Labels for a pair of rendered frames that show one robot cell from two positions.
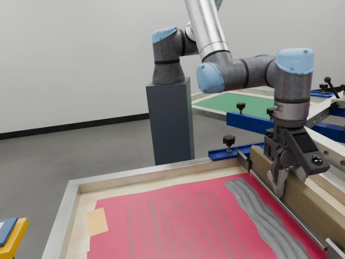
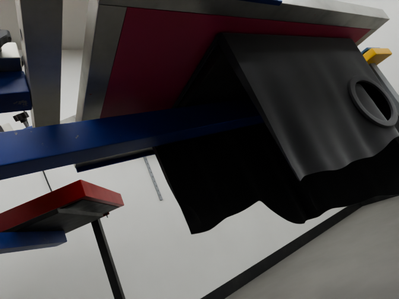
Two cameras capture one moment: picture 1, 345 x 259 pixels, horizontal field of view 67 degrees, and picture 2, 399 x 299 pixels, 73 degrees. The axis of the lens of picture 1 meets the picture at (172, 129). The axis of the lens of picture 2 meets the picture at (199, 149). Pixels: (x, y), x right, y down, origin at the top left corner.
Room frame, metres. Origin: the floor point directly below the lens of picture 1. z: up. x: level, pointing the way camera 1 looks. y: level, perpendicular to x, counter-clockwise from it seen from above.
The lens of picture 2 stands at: (1.09, -0.51, 0.65)
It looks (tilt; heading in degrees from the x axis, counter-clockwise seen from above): 15 degrees up; 154
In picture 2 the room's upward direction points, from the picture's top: 25 degrees counter-clockwise
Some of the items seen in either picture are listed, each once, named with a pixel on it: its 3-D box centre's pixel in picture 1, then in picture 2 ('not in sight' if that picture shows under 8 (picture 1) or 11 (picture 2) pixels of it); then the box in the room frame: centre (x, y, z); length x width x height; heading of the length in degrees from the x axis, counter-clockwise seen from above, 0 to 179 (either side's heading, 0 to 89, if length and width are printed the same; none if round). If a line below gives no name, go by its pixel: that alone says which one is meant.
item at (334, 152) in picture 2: not in sight; (326, 111); (0.69, 0.01, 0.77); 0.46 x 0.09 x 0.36; 99
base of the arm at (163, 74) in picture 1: (168, 70); not in sight; (1.20, 0.00, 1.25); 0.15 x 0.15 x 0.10
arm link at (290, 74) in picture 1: (292, 74); not in sight; (0.57, -0.28, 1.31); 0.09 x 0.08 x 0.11; 12
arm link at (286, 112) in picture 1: (289, 109); not in sight; (0.57, -0.28, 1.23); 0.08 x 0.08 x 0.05
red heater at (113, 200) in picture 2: not in sight; (69, 210); (-0.65, -0.60, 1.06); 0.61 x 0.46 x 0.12; 159
